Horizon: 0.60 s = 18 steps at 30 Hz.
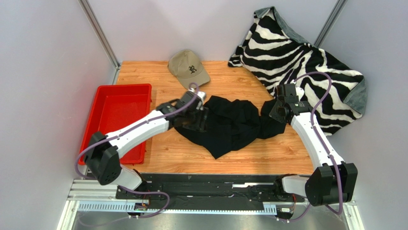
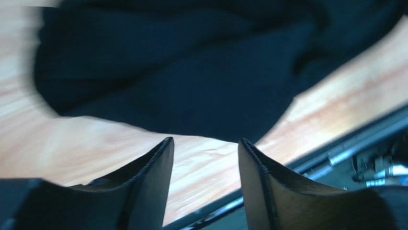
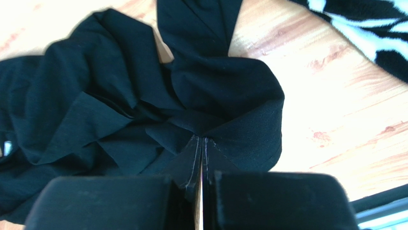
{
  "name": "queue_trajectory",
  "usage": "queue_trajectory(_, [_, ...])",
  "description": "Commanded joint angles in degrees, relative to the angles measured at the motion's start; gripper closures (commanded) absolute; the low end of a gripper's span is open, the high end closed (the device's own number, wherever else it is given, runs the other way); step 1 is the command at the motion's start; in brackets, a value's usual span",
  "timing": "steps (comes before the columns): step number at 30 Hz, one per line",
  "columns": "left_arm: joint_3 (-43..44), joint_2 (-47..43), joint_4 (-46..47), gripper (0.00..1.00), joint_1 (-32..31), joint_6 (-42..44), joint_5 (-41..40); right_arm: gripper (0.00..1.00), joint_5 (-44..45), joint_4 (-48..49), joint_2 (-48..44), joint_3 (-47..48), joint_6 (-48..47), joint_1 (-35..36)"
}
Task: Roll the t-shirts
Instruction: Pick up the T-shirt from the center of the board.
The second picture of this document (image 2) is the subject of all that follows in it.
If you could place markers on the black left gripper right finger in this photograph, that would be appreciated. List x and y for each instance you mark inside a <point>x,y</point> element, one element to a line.
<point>277,198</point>

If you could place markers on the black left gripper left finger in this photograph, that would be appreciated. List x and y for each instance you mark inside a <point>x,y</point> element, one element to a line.
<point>132,197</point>

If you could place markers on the black t shirt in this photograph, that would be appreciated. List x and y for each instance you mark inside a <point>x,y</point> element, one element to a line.
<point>224,69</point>

